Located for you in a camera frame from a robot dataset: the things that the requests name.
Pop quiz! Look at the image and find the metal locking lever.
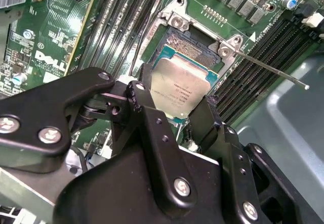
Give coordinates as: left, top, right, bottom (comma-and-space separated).
234, 50, 310, 91

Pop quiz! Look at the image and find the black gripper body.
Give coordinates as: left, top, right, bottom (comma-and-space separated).
52, 146, 242, 224

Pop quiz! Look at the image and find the silver CPU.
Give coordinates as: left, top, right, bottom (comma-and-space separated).
149, 44, 220, 120

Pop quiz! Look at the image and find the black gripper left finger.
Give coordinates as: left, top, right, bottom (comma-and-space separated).
0, 63, 198, 211

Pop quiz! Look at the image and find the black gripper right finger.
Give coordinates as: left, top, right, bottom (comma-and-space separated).
188, 96, 304, 224

